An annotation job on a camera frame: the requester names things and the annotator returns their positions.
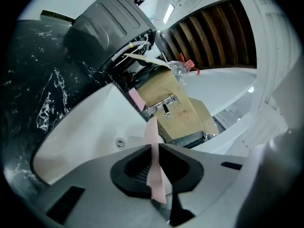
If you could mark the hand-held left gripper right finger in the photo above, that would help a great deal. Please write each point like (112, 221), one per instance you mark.
(213, 189)

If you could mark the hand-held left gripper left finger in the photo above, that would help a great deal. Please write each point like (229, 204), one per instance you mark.
(95, 191)

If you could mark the white sink basin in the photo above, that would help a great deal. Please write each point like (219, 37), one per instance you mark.
(90, 132)

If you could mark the brown cardboard box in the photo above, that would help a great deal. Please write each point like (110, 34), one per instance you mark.
(180, 103)

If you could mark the chrome faucet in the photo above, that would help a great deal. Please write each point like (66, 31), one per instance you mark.
(166, 108)

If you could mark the pink sponge cloth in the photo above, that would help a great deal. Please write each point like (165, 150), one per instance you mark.
(136, 98)

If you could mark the round ceiling light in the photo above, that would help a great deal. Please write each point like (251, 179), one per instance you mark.
(250, 89)

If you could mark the person's white shirt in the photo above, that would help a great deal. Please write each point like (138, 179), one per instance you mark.
(287, 96)

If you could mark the clear bottle with red cap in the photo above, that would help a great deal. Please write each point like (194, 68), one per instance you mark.
(180, 70)

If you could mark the black marble table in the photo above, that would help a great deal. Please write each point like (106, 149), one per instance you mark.
(31, 79)

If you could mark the brown wooden staircase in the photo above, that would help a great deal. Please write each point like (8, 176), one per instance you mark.
(213, 37)

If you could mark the grey dishwasher appliance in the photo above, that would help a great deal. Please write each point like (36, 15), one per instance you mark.
(107, 27)

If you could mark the teal spray bottle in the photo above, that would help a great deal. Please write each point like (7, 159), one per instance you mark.
(154, 18)

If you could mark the white ceiling tube light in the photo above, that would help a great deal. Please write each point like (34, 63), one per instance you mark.
(169, 13)

